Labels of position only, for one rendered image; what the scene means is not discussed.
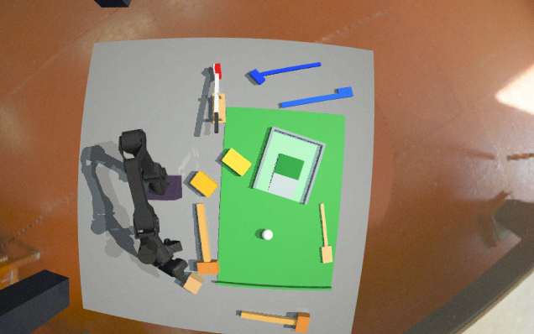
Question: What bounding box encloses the green flat mat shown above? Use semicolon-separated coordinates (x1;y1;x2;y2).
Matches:
217;107;345;287

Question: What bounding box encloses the white golf ball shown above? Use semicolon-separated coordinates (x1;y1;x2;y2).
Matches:
262;230;273;240

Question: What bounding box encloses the tan cube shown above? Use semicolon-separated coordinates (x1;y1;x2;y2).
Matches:
184;272;204;295

